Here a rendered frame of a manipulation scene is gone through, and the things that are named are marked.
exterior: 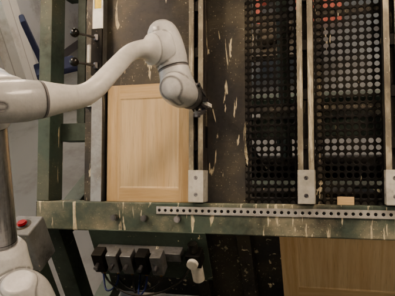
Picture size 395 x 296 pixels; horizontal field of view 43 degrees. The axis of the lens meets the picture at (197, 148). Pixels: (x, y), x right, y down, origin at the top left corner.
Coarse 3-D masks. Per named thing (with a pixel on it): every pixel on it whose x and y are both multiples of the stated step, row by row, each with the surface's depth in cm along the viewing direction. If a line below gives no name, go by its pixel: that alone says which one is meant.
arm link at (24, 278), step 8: (16, 272) 141; (24, 272) 141; (32, 272) 142; (8, 280) 139; (16, 280) 139; (24, 280) 139; (32, 280) 139; (40, 280) 140; (0, 288) 138; (8, 288) 136; (16, 288) 136; (24, 288) 136; (32, 288) 137; (40, 288) 139; (48, 288) 142
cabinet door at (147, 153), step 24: (120, 96) 209; (144, 96) 206; (120, 120) 209; (144, 120) 206; (168, 120) 203; (120, 144) 208; (144, 144) 206; (168, 144) 203; (120, 168) 208; (144, 168) 205; (168, 168) 202; (120, 192) 207; (144, 192) 204; (168, 192) 201
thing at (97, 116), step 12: (96, 12) 212; (96, 24) 212; (96, 108) 210; (96, 120) 209; (96, 132) 209; (96, 144) 209; (96, 156) 209; (96, 168) 208; (96, 180) 208; (96, 192) 208
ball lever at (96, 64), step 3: (72, 57) 202; (75, 57) 202; (69, 60) 202; (72, 60) 201; (75, 60) 201; (78, 60) 202; (72, 63) 201; (75, 63) 201; (78, 63) 203; (81, 63) 204; (84, 63) 205; (87, 63) 206; (90, 63) 207; (93, 63) 209; (96, 63) 209; (93, 66) 209; (96, 66) 209
